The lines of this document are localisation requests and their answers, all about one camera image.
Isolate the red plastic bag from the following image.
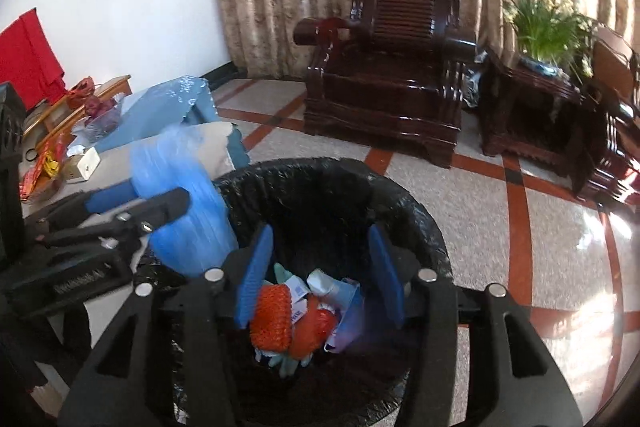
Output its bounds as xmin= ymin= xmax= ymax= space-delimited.
xmin=312 ymin=308 xmax=340 ymax=338

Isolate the waste bin with black bag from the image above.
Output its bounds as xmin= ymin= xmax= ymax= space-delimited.
xmin=135 ymin=157 xmax=456 ymax=427

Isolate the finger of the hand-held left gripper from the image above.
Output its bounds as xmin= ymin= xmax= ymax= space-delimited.
xmin=25 ymin=184 xmax=140 ymax=230
xmin=42 ymin=187 xmax=192 ymax=250

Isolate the silver plastic bag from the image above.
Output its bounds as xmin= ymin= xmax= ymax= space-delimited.
xmin=462 ymin=52 xmax=488 ymax=108

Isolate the dark wooden side table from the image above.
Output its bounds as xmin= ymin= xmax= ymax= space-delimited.
xmin=479 ymin=47 xmax=608 ymax=165

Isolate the glass fruit bowl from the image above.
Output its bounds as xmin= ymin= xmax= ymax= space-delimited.
xmin=72 ymin=94 xmax=126 ymax=140

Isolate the red cloth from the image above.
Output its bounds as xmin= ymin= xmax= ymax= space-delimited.
xmin=0 ymin=7 xmax=68 ymax=108

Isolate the green rubber glove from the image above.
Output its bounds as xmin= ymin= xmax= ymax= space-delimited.
xmin=254 ymin=346 xmax=316 ymax=380

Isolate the blue plastic bag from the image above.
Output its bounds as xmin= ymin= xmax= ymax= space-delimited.
xmin=129 ymin=127 xmax=238 ymax=278

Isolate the white barcode wrapper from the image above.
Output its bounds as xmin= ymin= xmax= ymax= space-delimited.
xmin=287 ymin=279 xmax=308 ymax=325

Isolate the blue packet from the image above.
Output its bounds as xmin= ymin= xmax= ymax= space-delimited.
xmin=517 ymin=58 xmax=563 ymax=75

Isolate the potted green plant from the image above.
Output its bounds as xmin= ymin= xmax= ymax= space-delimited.
xmin=502 ymin=0 xmax=596 ymax=70

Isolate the white tissue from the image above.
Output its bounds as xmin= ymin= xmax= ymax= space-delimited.
xmin=306 ymin=268 xmax=341 ymax=295

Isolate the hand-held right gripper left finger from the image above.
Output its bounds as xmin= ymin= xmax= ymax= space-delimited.
xmin=57 ymin=224 xmax=276 ymax=427

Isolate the pink plastic sheet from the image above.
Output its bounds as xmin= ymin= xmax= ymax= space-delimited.
xmin=322 ymin=289 xmax=373 ymax=355

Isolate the dark wooden armchair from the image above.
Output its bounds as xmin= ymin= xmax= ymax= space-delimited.
xmin=575 ymin=24 xmax=640 ymax=212
xmin=292 ymin=0 xmax=478 ymax=168

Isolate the blue and white face mask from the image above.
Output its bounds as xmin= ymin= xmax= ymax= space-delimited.
xmin=330 ymin=277 xmax=361 ymax=308

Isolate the gold tissue box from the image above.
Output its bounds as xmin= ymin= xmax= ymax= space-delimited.
xmin=62 ymin=146 xmax=101 ymax=182

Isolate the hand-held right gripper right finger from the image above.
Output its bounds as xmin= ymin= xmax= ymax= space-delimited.
xmin=367 ymin=223 xmax=586 ymax=427

